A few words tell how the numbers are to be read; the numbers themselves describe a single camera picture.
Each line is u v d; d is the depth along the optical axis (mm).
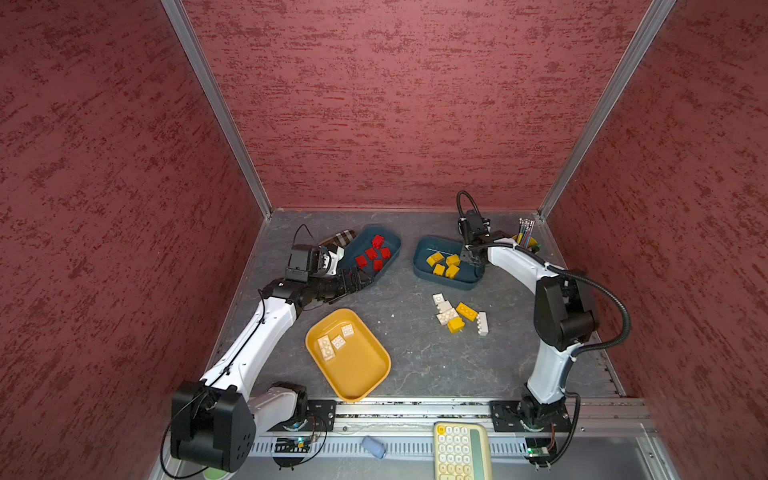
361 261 1037
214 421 385
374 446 697
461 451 682
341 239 1070
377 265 1020
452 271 1001
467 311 923
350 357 834
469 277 942
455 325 880
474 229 773
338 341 856
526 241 972
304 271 619
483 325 881
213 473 666
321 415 738
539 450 705
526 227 947
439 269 1003
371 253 1063
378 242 1076
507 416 739
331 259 679
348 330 874
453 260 1010
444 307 937
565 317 507
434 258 1037
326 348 842
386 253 1061
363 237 1091
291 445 714
